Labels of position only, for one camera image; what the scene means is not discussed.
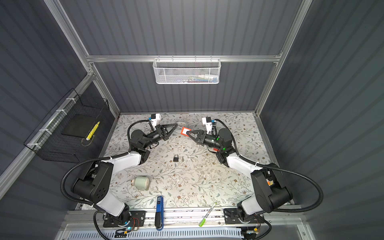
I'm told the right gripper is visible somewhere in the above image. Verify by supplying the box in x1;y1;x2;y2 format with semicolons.
187;131;223;152

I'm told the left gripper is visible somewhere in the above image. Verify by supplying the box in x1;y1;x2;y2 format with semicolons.
142;124;177;152

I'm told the red padlock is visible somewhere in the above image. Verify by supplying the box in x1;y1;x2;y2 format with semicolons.
181;127;191;136

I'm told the small black padlock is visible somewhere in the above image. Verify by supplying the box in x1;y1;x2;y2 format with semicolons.
173;155;179;163

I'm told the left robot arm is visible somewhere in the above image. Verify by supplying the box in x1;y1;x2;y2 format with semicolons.
71;120;178;222

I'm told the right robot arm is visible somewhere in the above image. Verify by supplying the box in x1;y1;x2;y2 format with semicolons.
186;128;293;221

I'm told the pale green cup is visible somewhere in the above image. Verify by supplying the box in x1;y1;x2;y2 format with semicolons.
132;176;151;191

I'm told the green marker pen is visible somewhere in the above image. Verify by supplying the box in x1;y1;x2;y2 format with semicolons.
199;202;217;227

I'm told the blue utility knife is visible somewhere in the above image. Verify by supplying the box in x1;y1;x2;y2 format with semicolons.
155;196;164;231

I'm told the black pad in basket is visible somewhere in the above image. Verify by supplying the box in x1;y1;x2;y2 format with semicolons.
61;114;97;138

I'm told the white vent strip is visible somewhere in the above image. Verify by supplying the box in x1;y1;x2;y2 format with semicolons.
67;228;244;240

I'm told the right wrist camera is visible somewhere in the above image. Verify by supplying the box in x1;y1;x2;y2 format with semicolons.
202;117;215;134

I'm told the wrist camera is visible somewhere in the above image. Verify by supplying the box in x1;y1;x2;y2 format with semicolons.
149;114;161;127
202;117;215;134

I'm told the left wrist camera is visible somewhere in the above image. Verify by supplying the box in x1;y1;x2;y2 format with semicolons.
149;114;161;127

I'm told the white wire basket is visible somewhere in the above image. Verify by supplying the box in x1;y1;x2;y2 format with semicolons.
153;58;222;85

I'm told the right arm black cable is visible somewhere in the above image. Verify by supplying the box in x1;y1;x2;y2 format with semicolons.
213;118;324;214

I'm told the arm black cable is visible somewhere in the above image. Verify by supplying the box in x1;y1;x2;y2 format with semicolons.
213;118;324;214
59;119;154;240

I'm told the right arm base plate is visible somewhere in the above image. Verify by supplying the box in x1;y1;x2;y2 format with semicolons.
223;208;264;225

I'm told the black wire basket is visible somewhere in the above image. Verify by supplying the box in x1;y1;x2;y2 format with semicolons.
24;85;115;163

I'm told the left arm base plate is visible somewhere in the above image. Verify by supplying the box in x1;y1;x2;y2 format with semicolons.
103;211;147;228

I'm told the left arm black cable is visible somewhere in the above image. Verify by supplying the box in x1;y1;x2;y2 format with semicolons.
59;119;154;240

